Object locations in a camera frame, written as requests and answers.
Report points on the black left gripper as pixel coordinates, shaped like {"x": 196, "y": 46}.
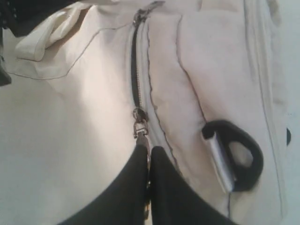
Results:
{"x": 27, "y": 29}

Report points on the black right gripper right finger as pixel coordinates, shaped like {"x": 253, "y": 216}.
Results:
{"x": 173, "y": 202}

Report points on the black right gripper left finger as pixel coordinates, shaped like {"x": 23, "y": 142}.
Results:
{"x": 123, "y": 202}

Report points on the cream fabric duffel bag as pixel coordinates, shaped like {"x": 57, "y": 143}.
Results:
{"x": 200, "y": 78}

